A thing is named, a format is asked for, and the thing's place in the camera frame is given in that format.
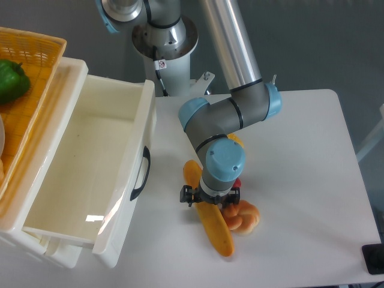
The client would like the red bell pepper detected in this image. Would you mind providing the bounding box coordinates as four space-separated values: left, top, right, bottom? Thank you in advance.
233 178 242 188

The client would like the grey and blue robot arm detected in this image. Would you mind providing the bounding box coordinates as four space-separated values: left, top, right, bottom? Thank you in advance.
96 1 282 205

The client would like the white drawer cabinet frame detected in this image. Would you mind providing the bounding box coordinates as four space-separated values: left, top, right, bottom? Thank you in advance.
1 57 88 268

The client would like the long orange baguette bread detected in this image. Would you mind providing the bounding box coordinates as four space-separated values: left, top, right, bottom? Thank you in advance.
183 160 235 257

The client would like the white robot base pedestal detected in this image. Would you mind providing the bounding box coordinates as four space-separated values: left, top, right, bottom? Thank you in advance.
132 16 215 97

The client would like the white plate in basket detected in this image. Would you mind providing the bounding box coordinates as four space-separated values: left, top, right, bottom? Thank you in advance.
0 116 5 155

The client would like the black cable on pedestal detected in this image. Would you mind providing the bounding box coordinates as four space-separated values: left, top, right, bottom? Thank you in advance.
152 44 170 97

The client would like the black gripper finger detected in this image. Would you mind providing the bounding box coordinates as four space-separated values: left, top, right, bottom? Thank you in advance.
221 187 241 208
179 185 199 207

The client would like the black device at table edge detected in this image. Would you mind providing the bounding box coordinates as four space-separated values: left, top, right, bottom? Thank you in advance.
362 244 383 275

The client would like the round knotted bread roll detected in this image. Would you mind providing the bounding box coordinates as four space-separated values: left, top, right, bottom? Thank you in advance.
221 200 260 235

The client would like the white plastic drawer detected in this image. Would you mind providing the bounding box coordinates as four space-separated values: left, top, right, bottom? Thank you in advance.
23 75 156 268

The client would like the orange yellow fruit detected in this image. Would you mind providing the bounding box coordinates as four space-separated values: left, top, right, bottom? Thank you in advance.
227 133 244 148

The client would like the orange woven basket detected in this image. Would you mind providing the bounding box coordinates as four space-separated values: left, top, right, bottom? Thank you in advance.
1 27 67 196

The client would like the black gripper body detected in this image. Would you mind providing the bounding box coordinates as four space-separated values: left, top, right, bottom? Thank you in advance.
194 187 232 205

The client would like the bread piece in basket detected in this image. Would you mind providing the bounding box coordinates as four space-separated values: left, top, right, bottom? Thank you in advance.
0 159 5 182

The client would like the green bell pepper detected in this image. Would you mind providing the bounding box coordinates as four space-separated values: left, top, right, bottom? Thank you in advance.
1 59 31 104

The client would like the dark blue drawer handle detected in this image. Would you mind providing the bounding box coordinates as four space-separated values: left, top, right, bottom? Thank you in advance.
130 146 151 201

